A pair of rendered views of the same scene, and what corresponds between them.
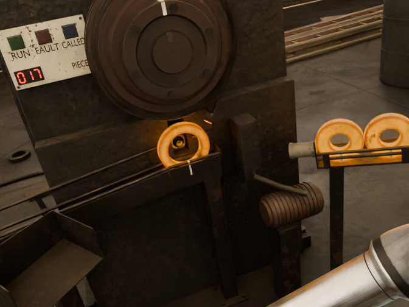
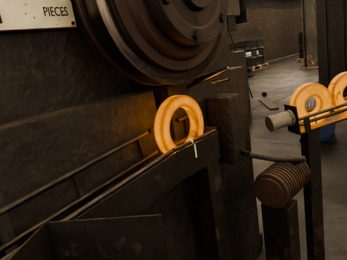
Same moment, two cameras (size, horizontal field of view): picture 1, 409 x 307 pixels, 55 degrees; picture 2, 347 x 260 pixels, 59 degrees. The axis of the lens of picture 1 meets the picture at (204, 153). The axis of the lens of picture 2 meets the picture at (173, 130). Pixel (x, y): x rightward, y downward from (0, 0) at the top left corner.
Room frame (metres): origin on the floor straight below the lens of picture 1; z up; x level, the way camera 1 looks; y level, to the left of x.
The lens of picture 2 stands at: (0.52, 0.54, 0.96)
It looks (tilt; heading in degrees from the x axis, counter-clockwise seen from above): 14 degrees down; 329
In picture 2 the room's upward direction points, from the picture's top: 9 degrees counter-clockwise
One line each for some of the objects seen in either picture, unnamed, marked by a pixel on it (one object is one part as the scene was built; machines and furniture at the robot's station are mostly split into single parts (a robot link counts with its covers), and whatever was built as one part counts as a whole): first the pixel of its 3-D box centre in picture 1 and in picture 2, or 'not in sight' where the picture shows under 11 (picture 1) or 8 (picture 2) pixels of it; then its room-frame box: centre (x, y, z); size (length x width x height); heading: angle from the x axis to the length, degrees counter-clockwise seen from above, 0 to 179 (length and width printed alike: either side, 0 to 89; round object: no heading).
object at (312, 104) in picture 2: not in sight; (316, 119); (2.18, -2.03, 0.17); 0.57 x 0.31 x 0.34; 123
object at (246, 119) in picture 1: (246, 146); (225, 128); (1.32, -0.16, 0.68); 0.11 x 0.08 x 0.24; 13
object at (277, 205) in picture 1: (293, 245); (286, 230); (1.19, -0.29, 0.27); 0.22 x 0.13 x 0.53; 103
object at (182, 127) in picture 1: (184, 147); (180, 127); (1.26, 0.07, 0.75); 0.18 x 0.03 x 0.18; 104
